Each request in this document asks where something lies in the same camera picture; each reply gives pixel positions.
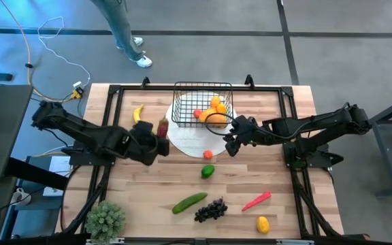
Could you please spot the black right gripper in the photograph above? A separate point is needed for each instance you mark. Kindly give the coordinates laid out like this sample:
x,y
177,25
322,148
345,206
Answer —
x,y
243,126

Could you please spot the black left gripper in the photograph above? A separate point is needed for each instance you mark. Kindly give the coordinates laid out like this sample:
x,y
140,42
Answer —
x,y
143,148

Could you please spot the dark red chili pepper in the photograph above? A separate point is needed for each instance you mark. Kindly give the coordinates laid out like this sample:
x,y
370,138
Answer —
x,y
162,128

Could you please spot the small orange tomato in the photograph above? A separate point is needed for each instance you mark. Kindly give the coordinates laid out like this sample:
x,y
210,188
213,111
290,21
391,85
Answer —
x,y
208,154

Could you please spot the yellow banana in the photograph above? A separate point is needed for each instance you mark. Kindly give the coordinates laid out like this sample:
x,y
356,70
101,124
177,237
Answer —
x,y
137,114

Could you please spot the green lime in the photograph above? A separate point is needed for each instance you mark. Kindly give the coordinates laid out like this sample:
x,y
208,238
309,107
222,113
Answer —
x,y
208,171

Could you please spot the orange mango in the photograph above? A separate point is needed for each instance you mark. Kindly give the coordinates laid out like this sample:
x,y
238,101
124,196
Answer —
x,y
204,115

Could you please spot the small yellow orange fruit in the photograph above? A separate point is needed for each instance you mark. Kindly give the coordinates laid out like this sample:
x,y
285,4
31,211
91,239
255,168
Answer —
x,y
215,101

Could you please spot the small red tomato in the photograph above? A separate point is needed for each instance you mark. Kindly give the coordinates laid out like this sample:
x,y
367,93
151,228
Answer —
x,y
197,113

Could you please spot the green cucumber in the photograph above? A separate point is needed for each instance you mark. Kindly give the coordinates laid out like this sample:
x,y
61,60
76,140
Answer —
x,y
189,203

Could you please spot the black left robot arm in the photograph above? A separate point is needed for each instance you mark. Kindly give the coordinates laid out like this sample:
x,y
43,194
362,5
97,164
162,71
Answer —
x,y
80,129

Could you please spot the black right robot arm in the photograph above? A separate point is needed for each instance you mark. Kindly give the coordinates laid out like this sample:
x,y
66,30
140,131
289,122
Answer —
x,y
318,126

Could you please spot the white round woven placemat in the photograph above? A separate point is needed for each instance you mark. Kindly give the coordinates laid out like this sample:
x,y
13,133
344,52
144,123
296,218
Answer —
x,y
192,143

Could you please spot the dark purple grape bunch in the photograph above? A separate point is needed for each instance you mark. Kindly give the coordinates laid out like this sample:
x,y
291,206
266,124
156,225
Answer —
x,y
211,211

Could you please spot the white power adapter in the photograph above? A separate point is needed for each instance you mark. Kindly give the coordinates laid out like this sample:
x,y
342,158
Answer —
x,y
78,84

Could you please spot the green artificial plant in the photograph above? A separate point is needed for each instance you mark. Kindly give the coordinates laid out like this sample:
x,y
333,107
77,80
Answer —
x,y
105,221

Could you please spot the white paper sheet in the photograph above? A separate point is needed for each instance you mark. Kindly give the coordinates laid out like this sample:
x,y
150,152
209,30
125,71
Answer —
x,y
58,166

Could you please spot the person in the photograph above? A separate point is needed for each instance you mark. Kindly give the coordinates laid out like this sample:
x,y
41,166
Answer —
x,y
121,27

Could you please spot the black desk leg beam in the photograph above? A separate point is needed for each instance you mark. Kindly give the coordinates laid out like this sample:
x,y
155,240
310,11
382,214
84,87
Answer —
x,y
36,173

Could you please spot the white mug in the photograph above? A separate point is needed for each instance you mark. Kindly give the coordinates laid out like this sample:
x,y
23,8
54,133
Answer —
x,y
20,197

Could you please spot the black desk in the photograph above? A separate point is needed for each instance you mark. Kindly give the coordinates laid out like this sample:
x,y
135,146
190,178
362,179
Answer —
x,y
5,129

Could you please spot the dark grey side table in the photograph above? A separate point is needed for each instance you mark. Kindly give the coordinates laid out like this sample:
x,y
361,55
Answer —
x,y
386,153

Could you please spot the black frame bracket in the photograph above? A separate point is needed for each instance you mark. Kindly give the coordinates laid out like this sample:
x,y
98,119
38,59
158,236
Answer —
x,y
249,80
145,82

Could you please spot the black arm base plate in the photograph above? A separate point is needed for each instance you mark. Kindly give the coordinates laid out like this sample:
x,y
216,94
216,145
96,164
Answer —
x,y
313,161
80,160

